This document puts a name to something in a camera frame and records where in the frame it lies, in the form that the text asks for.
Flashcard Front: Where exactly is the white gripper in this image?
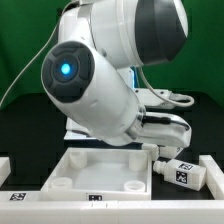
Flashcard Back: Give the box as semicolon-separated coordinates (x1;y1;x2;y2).
136;112;192;148

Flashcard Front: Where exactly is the white square tabletop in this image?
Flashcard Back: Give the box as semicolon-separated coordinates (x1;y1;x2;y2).
41;148;152;201

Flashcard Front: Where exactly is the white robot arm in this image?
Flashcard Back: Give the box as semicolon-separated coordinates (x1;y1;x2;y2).
41;0;192;148

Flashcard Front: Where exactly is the white fiducial marker sheet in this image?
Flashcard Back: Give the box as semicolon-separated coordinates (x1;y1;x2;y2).
64;118;95;140

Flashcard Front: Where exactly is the white right wall block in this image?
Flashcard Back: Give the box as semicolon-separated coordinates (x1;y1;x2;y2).
199;155;224;200

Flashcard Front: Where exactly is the white wall block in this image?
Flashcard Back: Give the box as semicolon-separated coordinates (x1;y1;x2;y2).
199;155;224;200
0;157;11;186

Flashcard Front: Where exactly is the white front wall rail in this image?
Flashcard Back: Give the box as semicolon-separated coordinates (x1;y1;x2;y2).
0;200;224;224

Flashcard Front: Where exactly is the grey cable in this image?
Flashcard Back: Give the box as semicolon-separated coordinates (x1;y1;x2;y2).
0;0;81;108

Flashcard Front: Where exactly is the white left wall block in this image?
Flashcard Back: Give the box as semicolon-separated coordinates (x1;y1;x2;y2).
0;157;11;186

